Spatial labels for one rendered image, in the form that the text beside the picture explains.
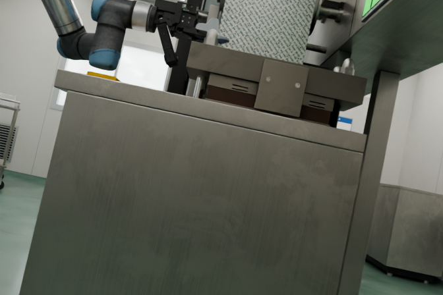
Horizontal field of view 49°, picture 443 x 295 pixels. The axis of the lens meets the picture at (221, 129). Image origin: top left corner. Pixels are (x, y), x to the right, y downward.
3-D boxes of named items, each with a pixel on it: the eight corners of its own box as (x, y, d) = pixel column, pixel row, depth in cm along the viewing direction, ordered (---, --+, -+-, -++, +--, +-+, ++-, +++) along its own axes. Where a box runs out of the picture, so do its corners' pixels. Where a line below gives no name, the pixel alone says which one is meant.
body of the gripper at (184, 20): (200, 5, 125) (153, -5, 125) (192, 37, 125) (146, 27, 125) (200, 14, 133) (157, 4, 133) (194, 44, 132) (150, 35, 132)
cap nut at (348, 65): (335, 76, 114) (339, 58, 114) (351, 80, 114) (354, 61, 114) (340, 74, 110) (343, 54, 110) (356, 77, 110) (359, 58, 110)
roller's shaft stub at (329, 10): (313, 19, 138) (316, 4, 138) (337, 24, 138) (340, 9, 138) (316, 14, 134) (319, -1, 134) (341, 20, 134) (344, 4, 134)
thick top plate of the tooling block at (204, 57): (189, 78, 124) (194, 55, 124) (343, 111, 124) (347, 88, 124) (186, 66, 108) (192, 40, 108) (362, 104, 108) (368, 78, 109)
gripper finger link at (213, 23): (233, 20, 126) (198, 12, 126) (228, 41, 125) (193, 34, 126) (233, 23, 129) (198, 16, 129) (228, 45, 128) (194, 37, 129)
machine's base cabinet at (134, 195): (144, 258, 347) (170, 139, 353) (233, 276, 347) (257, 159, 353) (-38, 515, 95) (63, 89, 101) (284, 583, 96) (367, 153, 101)
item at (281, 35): (210, 66, 129) (225, -1, 130) (298, 85, 129) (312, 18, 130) (210, 66, 128) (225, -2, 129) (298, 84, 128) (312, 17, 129)
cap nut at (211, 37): (202, 48, 114) (206, 29, 114) (217, 51, 114) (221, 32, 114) (201, 44, 110) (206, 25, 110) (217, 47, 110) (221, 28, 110)
